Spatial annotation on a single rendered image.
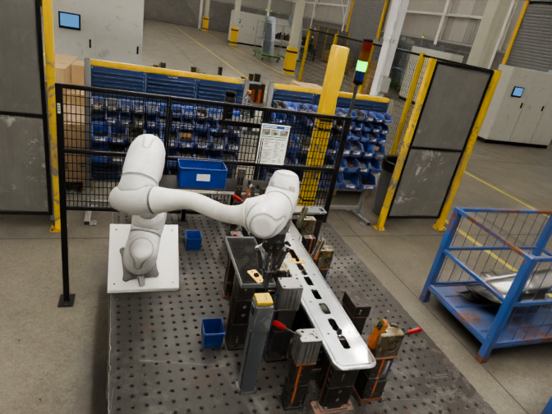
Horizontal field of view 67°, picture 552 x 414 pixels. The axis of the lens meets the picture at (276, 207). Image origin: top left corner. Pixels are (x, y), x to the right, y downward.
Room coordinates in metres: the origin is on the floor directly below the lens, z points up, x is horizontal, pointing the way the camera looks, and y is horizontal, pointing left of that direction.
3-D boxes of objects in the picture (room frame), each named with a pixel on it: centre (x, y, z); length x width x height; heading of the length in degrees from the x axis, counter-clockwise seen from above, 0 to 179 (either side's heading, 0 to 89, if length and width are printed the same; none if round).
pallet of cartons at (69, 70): (5.90, 3.14, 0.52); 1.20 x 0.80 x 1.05; 20
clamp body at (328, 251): (1.98, -0.30, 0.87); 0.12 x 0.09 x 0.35; 111
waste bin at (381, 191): (5.26, -1.48, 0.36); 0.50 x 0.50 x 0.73
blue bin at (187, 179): (2.57, 0.52, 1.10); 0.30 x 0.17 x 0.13; 111
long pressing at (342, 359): (1.85, -0.17, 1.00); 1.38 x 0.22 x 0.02; 21
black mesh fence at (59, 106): (2.72, 0.48, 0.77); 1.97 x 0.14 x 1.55; 111
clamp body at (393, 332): (1.38, -0.54, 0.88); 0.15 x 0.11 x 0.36; 111
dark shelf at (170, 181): (2.64, 0.34, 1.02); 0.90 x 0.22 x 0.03; 111
